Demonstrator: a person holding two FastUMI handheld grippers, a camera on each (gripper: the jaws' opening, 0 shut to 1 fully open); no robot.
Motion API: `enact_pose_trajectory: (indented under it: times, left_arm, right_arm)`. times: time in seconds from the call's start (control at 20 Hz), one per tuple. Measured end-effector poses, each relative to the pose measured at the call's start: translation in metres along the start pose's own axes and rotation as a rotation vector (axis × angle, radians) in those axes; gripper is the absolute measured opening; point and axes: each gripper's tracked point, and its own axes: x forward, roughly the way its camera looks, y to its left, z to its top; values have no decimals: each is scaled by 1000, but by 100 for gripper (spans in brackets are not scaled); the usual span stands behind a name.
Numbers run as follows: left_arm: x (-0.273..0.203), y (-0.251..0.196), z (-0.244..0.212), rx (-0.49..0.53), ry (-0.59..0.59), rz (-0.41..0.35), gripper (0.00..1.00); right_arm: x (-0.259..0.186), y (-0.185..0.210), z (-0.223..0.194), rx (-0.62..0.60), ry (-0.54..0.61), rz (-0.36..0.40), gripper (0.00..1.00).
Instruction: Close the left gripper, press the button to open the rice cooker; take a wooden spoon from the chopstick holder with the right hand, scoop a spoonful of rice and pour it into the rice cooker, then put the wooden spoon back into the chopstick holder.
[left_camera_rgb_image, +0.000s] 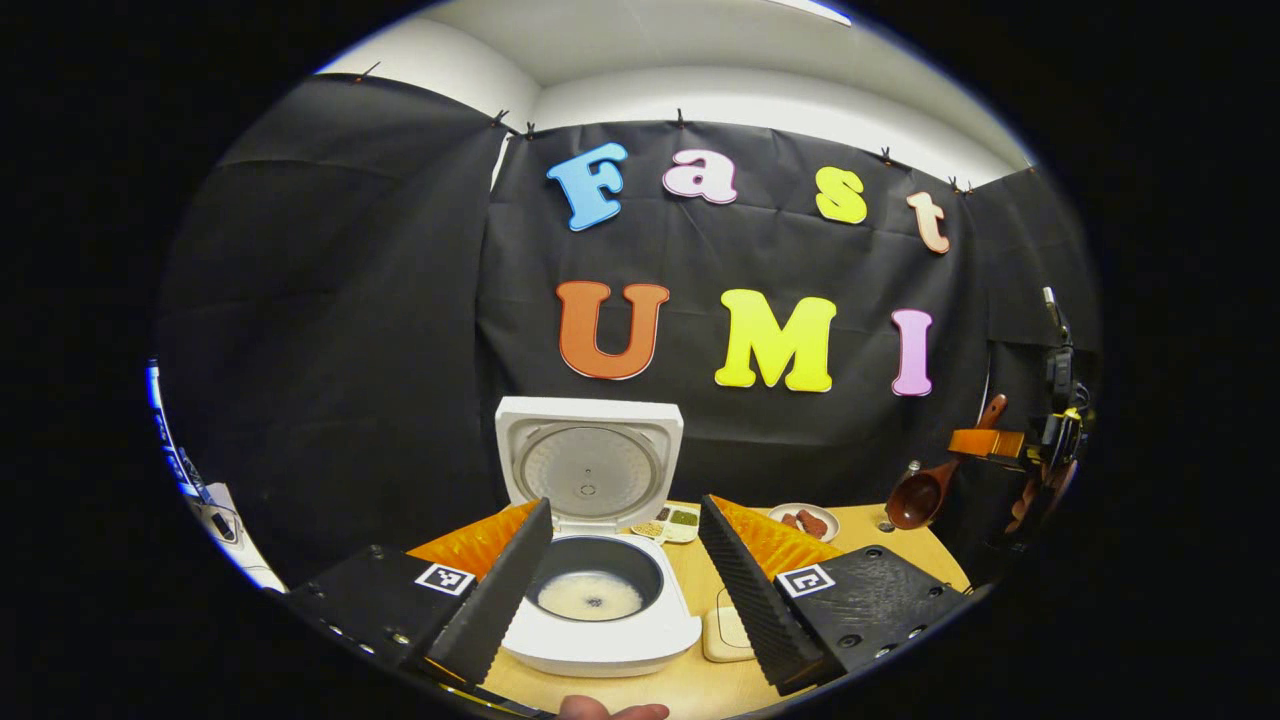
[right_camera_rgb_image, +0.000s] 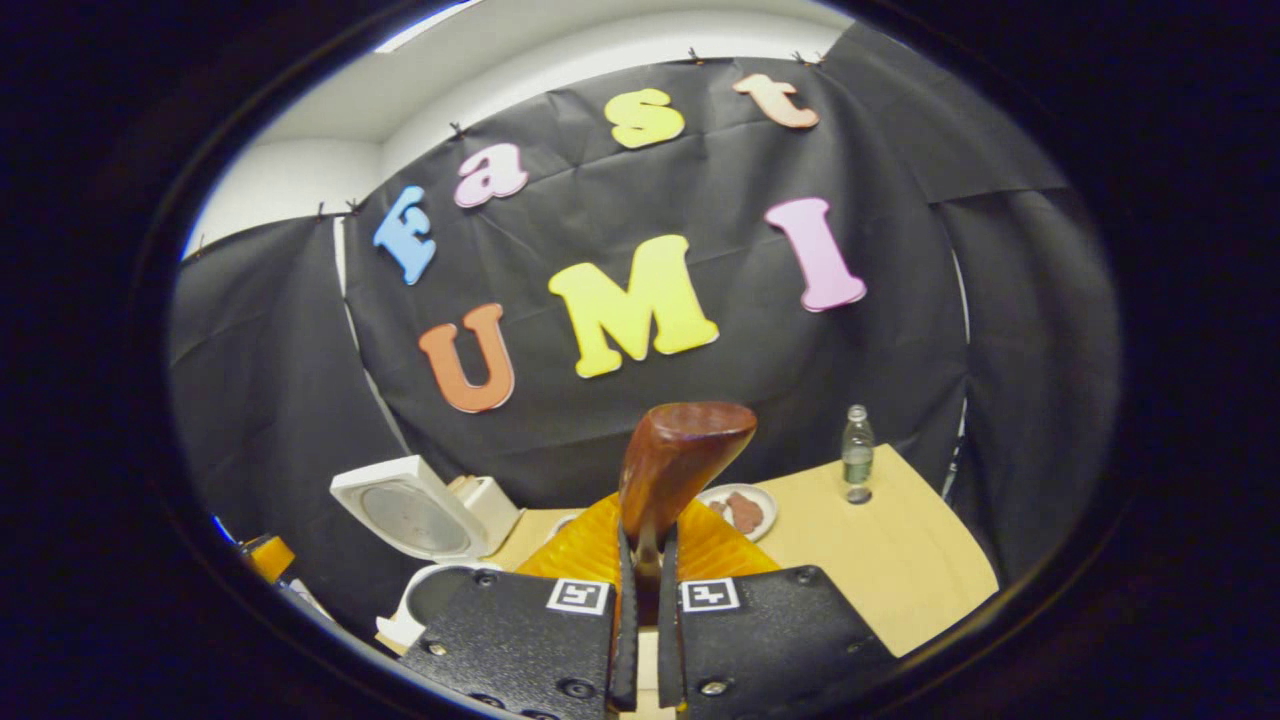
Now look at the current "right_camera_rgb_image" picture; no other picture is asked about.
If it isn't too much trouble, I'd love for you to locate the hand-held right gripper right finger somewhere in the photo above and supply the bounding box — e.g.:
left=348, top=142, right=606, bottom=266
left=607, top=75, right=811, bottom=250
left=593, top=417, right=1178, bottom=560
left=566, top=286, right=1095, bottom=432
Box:
left=655, top=497, right=898, bottom=716

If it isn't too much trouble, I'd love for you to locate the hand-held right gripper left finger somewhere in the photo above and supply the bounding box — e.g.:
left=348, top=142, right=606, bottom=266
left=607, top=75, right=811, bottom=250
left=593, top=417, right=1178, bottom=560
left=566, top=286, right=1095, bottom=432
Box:
left=400, top=495, right=641, bottom=720

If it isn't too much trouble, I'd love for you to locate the white rice cooker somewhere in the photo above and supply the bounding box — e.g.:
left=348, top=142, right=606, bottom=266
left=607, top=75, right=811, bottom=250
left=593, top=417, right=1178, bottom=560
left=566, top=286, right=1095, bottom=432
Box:
left=330, top=455, right=506, bottom=651

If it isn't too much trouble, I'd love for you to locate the brown wooden spoon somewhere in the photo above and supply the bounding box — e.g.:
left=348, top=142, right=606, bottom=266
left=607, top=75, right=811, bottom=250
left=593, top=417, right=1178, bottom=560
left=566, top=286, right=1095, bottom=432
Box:
left=618, top=402, right=759, bottom=626

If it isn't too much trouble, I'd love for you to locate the white round plate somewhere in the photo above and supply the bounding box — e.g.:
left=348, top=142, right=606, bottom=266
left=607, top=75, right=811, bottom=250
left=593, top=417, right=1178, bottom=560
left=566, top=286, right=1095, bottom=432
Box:
left=697, top=484, right=779, bottom=544

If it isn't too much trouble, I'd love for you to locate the white toaster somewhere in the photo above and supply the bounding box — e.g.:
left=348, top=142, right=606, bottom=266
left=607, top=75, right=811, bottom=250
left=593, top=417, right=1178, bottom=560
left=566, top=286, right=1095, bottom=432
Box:
left=450, top=474, right=524, bottom=557

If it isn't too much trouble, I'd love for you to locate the green glass bottle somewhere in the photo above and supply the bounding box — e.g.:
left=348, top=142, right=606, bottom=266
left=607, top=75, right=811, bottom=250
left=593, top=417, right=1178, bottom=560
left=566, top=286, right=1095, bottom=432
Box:
left=841, top=404, right=877, bottom=489

